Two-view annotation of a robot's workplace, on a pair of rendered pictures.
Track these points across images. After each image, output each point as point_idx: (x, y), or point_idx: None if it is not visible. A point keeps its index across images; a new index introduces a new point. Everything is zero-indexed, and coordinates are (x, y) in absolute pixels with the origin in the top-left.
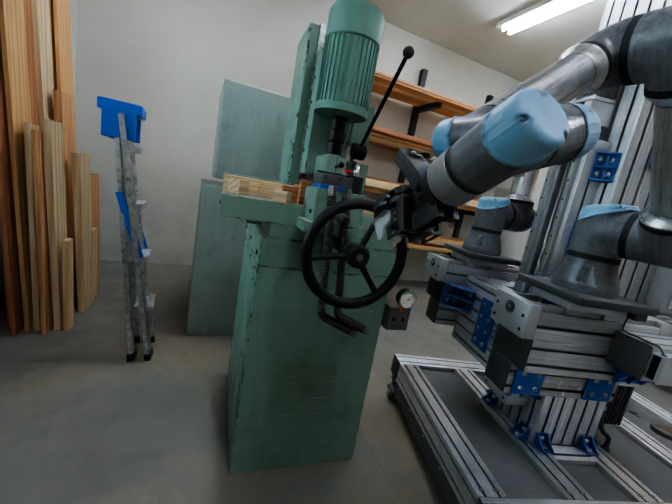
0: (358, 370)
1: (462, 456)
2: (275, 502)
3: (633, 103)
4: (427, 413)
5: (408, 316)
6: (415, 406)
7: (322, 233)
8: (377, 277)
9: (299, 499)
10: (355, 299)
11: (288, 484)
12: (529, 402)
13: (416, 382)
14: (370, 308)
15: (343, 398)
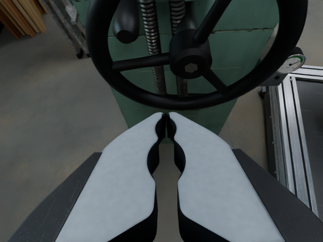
0: (220, 108)
1: (295, 181)
2: (160, 165)
3: None
4: (281, 133)
5: (286, 74)
6: (275, 119)
7: (139, 3)
8: (252, 30)
9: (174, 165)
10: (194, 101)
11: (169, 155)
12: None
13: (284, 99)
14: (237, 65)
15: (206, 121)
